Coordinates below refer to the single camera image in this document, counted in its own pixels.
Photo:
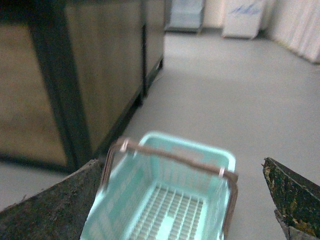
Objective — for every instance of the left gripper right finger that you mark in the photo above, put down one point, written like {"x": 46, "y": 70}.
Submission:
{"x": 296, "y": 200}

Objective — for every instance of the light blue plastic basket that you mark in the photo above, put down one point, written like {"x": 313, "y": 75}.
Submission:
{"x": 163, "y": 188}

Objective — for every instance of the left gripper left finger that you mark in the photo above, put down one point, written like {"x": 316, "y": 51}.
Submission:
{"x": 56, "y": 213}

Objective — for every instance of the wooden panel display stand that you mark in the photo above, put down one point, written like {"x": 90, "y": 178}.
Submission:
{"x": 72, "y": 73}

